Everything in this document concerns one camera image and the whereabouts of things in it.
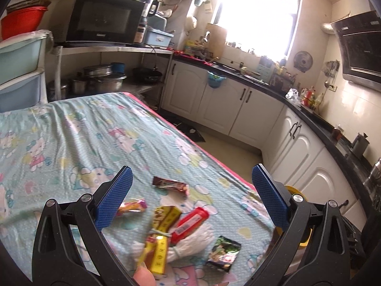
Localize wooden cutting board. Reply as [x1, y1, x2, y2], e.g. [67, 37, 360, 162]
[205, 23, 228, 61]

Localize green black snack wrapper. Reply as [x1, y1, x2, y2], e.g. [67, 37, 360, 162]
[206, 235, 241, 272]

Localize kitchen window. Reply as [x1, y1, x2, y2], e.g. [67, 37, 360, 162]
[213, 0, 302, 64]

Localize black microwave oven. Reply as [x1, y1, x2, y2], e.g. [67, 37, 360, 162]
[54, 0, 145, 47]

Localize large steel pot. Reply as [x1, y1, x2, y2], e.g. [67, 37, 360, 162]
[83, 65, 127, 93]

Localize person's left hand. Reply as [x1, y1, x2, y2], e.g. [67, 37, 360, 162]
[132, 266, 156, 286]

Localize black wok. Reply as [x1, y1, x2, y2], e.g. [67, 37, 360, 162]
[132, 67, 164, 84]

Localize range hood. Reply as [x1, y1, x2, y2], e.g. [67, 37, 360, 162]
[321, 10, 381, 92]

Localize hanging kitchen utensils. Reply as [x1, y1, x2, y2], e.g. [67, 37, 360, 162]
[323, 60, 340, 78]

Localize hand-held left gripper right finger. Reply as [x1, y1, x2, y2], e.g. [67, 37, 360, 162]
[248, 163, 352, 286]

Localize steel kettle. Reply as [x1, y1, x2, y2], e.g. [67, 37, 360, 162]
[367, 159, 381, 194]

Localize blue wall holder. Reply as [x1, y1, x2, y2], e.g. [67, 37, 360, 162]
[194, 0, 212, 14]

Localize white plastic bag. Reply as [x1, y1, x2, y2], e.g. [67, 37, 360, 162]
[285, 88, 301, 103]

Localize yellow snack packet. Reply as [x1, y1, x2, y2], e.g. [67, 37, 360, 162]
[136, 205, 183, 276]

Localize red plastic basin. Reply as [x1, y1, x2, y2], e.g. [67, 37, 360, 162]
[0, 6, 49, 41]

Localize brown snack wrapper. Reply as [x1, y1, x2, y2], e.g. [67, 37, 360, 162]
[152, 176, 190, 199]

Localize blue hanging bin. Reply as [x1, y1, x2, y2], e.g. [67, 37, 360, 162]
[207, 71, 227, 89]

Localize stainless steel shelf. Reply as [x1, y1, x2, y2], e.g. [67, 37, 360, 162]
[48, 43, 175, 111]

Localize black kettle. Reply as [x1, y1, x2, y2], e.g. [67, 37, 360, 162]
[351, 133, 370, 158]

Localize black blender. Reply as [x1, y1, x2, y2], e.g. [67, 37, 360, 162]
[138, 0, 160, 27]

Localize white kitchen cabinet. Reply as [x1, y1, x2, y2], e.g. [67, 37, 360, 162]
[161, 56, 372, 233]

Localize yellow rimmed trash bin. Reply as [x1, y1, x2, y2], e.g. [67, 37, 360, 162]
[272, 185, 314, 249]

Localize red snack packet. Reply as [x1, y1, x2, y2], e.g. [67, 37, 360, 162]
[170, 207, 209, 244]

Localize round wall fan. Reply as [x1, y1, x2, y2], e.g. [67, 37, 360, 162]
[293, 51, 314, 72]

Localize orange pink snack wrapper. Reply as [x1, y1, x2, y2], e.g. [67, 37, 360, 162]
[116, 198, 147, 216]

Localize printed blanket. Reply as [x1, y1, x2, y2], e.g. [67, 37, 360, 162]
[0, 92, 279, 286]

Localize white hanging colander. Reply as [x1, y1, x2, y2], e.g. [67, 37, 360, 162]
[185, 15, 198, 32]

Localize teal drawer organizer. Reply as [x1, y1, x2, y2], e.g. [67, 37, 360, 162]
[257, 56, 273, 76]

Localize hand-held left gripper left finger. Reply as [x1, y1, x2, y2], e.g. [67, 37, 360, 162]
[32, 165, 133, 286]

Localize plastic drawer cabinet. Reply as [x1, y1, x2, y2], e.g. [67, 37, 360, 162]
[0, 30, 54, 114]

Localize blue dish box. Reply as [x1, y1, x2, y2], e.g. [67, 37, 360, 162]
[144, 15, 175, 48]

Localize black floor mat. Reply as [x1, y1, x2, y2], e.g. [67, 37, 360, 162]
[175, 122, 206, 143]

